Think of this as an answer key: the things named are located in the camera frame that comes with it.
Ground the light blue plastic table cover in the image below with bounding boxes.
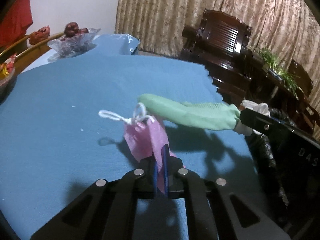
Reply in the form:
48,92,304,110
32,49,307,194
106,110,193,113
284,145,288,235
93,34,140,56

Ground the dark red fruit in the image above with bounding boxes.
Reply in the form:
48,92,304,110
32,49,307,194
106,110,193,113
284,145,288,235
61,22,89,41

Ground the dark wooden armchair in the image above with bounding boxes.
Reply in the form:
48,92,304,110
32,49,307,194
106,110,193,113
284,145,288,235
180,9,251,105
288,60,313,98

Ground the black lined trash bin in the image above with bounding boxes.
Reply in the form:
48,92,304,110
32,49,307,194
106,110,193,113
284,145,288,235
240,109,319,168

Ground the glass snack dish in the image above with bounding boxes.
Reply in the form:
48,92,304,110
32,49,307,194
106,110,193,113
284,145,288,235
0,54,16,99

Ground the red cloth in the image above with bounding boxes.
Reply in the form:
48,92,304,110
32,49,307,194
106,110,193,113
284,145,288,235
0,0,33,47

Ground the dark wooden side table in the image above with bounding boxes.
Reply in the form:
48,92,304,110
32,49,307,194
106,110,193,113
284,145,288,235
246,51,319,135

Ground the white tissue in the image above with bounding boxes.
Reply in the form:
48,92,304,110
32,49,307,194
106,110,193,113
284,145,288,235
233,99,271,137

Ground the green rubber glove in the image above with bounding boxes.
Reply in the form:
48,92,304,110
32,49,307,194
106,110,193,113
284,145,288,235
138,94,240,131

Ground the green potted plant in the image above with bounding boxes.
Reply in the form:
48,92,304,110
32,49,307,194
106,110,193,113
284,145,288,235
258,48,299,97

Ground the beige patterned curtain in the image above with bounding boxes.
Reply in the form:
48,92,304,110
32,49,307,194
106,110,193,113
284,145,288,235
115,0,319,138

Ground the blue table cloth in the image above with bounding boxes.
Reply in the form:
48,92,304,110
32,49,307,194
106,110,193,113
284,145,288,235
1,54,267,239

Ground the glass fruit bowl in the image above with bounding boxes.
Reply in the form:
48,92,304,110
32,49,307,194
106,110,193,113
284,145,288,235
47,28,100,58

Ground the red ornament on cabinet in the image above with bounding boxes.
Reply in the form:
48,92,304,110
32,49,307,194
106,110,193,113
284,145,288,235
29,26,50,46

